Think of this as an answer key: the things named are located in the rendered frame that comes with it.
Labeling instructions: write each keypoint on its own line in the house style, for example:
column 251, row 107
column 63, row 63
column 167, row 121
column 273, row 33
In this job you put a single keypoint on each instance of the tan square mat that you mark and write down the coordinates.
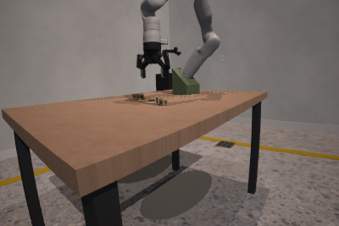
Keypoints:
column 146, row 99

